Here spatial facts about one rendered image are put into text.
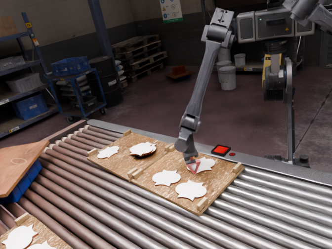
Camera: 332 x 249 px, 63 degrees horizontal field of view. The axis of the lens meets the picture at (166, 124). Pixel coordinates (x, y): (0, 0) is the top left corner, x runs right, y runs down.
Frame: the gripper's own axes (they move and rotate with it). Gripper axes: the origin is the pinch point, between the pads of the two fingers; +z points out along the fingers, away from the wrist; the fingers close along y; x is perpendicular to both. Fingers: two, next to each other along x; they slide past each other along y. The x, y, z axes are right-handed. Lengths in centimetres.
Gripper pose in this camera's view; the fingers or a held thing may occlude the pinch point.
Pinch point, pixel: (192, 166)
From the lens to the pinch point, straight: 130.9
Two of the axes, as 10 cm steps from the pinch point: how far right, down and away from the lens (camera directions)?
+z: 1.9, 8.9, 4.1
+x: -9.7, 2.3, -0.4
